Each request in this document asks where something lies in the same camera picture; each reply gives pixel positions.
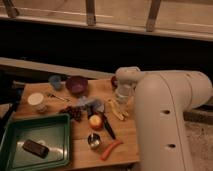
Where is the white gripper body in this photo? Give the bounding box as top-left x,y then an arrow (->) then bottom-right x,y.
115,82 -> 133,103

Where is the yellow banana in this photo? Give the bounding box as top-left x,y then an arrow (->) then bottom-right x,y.
108,99 -> 129,121

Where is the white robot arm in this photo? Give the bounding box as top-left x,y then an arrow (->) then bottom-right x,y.
116,67 -> 212,171

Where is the red bowl blue inside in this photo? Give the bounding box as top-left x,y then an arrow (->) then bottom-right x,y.
111,76 -> 117,89

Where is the purple bowl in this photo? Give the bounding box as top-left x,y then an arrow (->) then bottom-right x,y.
65,76 -> 88,95

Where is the wooden cutting board table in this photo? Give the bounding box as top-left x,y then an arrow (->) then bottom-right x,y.
14,79 -> 139,171

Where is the blue crumpled cloth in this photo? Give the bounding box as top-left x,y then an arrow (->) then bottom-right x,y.
77,96 -> 104,112

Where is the yellow red apple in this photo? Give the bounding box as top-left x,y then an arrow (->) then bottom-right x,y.
89,115 -> 103,130

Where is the dark grape bunch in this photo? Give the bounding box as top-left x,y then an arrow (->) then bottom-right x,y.
60,106 -> 82,122

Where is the small metal cup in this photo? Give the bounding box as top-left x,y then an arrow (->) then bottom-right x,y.
87,133 -> 101,149

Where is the orange carrot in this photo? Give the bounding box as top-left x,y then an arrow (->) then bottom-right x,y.
100,140 -> 123,161

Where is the small blue cup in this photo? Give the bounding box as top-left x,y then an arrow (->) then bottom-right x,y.
48,75 -> 62,90

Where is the metal fork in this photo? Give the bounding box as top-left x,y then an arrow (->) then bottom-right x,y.
46,93 -> 70,102

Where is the green plastic tray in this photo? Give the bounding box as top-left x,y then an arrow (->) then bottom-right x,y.
0,114 -> 70,171

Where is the dark brown sponge block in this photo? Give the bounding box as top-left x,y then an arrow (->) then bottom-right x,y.
22,139 -> 49,158

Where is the black handled knife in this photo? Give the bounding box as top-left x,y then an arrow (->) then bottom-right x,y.
101,114 -> 116,139

